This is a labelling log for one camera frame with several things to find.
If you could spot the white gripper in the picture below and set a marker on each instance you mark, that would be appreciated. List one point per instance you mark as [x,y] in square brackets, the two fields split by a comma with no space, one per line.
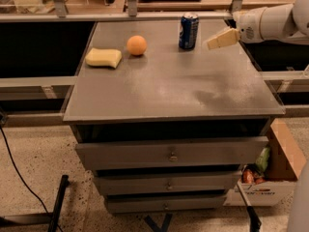
[248,28]

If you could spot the blue pepsi can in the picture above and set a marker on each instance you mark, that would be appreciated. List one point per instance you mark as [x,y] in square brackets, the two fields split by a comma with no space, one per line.
[188,31]

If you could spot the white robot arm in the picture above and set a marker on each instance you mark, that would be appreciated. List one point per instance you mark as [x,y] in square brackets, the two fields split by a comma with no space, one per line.
[287,24]

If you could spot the orange ball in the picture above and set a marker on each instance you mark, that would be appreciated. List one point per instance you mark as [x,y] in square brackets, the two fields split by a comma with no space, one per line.
[136,45]

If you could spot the grey drawer cabinet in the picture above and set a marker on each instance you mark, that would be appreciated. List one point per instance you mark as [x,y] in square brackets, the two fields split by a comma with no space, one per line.
[169,94]

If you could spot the green snack bag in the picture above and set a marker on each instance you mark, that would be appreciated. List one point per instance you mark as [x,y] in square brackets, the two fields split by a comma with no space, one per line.
[262,160]

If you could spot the yellow sponge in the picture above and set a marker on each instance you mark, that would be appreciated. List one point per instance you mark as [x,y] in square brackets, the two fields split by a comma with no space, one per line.
[103,58]

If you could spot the middle grey drawer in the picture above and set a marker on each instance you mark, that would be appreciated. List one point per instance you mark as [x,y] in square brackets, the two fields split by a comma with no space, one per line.
[166,183]

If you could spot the grey drawer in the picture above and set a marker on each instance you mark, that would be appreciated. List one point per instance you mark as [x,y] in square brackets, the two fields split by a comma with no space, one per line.
[166,183]
[170,153]
[164,204]

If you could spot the cardboard box with snacks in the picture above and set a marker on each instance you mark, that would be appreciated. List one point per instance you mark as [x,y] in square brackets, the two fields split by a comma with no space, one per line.
[285,164]

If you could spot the top grey drawer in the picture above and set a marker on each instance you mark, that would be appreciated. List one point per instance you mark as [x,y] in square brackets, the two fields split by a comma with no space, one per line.
[170,153]

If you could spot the black stick near box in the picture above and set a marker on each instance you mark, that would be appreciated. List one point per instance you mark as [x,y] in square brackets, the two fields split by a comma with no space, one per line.
[255,223]

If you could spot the bottom grey drawer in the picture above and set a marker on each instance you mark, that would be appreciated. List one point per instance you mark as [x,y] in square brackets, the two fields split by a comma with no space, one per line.
[164,204]

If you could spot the black metal stand leg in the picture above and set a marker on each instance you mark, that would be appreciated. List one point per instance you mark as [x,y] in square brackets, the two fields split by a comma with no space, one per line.
[51,219]

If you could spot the metal railing frame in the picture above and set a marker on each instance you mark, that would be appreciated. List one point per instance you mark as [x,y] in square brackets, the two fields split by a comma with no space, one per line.
[102,10]

